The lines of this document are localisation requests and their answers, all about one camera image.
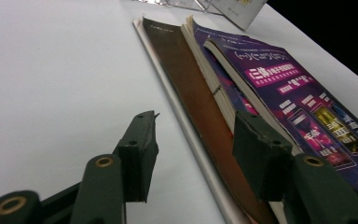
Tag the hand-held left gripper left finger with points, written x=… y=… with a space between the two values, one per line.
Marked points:
x=138 y=155

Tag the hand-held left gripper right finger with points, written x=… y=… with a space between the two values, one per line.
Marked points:
x=261 y=155

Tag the black magazine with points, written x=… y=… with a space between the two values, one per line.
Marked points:
x=192 y=93

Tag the white magazine with colourful pictures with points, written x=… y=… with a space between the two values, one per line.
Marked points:
x=242 y=15

